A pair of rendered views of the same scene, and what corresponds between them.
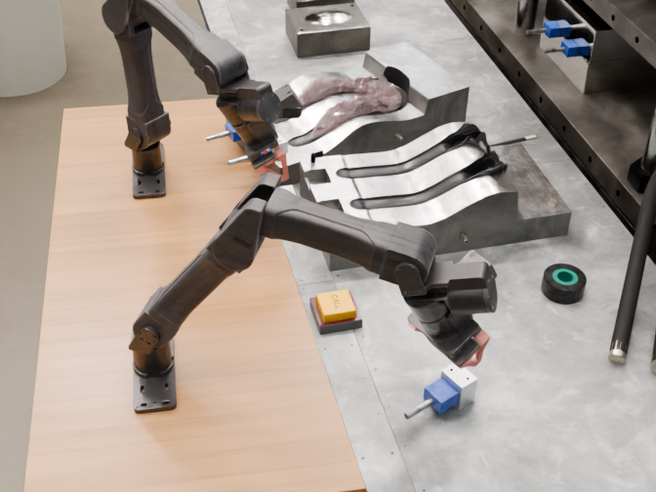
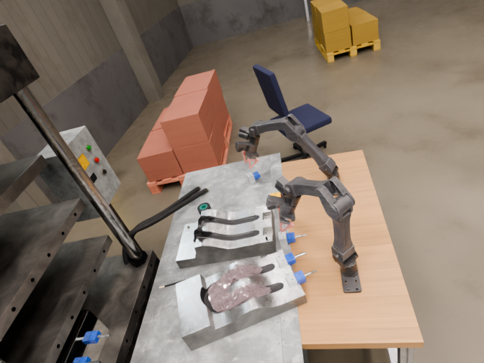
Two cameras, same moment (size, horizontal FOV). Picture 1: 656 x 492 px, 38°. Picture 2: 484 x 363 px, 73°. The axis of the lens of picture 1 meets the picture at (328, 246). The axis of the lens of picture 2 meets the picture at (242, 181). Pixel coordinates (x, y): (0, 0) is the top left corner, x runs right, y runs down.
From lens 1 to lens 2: 2.66 m
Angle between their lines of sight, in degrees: 102
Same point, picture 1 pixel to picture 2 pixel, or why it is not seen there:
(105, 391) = (348, 177)
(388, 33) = not seen: outside the picture
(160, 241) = not seen: hidden behind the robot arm
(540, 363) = (226, 189)
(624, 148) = (130, 282)
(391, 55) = (196, 319)
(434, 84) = (190, 286)
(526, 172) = (185, 243)
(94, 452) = (348, 164)
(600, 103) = (109, 319)
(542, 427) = (235, 176)
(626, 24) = (88, 279)
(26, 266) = not seen: outside the picture
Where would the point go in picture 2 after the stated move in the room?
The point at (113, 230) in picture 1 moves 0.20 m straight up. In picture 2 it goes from (359, 235) to (356, 203)
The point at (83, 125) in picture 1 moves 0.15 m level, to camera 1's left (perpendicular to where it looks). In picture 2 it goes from (401, 318) to (449, 324)
